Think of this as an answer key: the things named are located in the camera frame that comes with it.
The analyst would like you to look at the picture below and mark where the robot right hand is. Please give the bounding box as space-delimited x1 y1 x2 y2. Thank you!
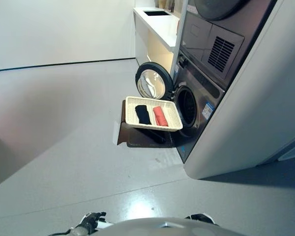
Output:
185 213 218 226

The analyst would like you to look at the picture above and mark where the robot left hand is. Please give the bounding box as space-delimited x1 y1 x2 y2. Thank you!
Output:
80 211 113 232

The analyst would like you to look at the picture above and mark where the red garment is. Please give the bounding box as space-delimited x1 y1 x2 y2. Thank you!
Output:
152 106 168 127

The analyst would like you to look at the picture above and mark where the black garment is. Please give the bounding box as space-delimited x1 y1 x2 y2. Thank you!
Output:
135 105 152 125

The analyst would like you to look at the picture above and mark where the grey front-load washing machine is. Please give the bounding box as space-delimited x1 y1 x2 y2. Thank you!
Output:
183 0 295 180
172 53 226 164

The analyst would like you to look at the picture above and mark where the round washing machine door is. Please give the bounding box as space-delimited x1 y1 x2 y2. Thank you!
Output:
135 61 176 101

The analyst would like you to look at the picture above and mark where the grey robot torso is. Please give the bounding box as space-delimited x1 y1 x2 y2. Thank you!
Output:
90 217 249 236

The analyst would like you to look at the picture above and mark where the brown stool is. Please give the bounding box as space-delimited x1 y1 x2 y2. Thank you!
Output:
117 99 177 149

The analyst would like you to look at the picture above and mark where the blue energy label sticker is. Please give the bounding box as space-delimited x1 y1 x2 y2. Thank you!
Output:
202 103 215 120

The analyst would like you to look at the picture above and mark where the white woven laundry basket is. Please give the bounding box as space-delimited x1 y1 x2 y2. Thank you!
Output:
125 96 183 133

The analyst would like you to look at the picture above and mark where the white counter shelf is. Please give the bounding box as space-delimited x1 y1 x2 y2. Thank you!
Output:
132 6 181 74

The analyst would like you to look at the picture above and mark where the black countertop hob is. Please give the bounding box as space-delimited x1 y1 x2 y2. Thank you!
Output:
143 10 173 17

